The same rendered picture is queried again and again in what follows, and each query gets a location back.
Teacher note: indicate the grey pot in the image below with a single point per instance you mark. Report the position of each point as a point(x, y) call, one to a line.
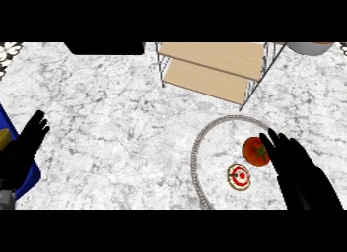
point(308, 48)

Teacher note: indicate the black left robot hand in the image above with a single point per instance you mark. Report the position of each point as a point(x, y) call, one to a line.
point(21, 154)

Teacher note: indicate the red tomato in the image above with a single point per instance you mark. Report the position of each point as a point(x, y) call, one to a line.
point(255, 152)

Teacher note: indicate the round marble placemat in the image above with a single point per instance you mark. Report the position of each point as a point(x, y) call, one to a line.
point(219, 154)

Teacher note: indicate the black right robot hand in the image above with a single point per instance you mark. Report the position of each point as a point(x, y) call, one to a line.
point(299, 177)

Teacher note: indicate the black appliance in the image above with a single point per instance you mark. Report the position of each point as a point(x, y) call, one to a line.
point(104, 48)

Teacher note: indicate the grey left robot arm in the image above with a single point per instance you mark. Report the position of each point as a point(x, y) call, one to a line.
point(3, 199)

